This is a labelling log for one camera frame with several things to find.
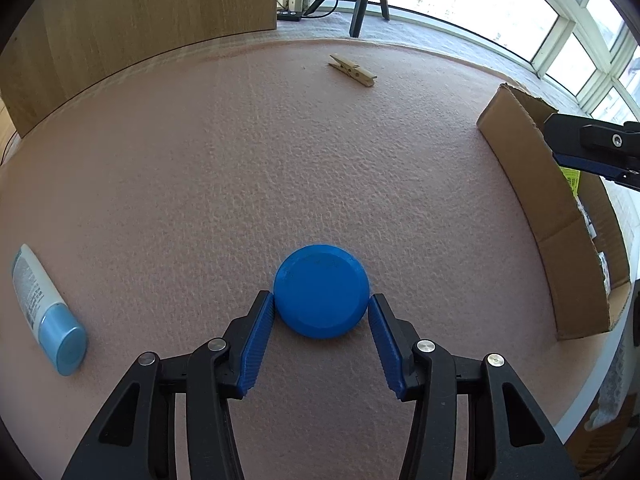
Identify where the blue round lid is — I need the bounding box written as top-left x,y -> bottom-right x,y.
273,244 -> 371,339

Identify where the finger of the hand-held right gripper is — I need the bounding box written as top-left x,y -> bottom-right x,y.
542,113 -> 640,177
600,166 -> 640,184

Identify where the dotted white tissue pack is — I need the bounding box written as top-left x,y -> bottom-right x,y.
596,251 -> 612,297

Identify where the wooden clothespin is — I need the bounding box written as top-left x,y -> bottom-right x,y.
328,53 -> 377,88

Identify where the white lace cloth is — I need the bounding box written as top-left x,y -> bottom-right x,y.
587,330 -> 640,431

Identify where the patterned white tube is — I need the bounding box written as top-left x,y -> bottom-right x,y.
574,192 -> 597,241

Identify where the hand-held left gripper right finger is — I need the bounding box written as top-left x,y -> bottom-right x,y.
367,293 -> 573,480

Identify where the large wooden board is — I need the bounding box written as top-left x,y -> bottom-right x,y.
0,0 -> 278,138

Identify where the cardboard box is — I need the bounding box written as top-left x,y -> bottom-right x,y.
476,83 -> 632,341

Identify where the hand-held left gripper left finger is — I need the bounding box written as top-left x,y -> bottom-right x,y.
61,290 -> 276,480

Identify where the white lotion bottle blue cap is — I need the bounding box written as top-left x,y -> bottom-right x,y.
11,244 -> 88,377

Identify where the checked cloth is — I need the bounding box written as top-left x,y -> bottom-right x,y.
277,7 -> 640,126

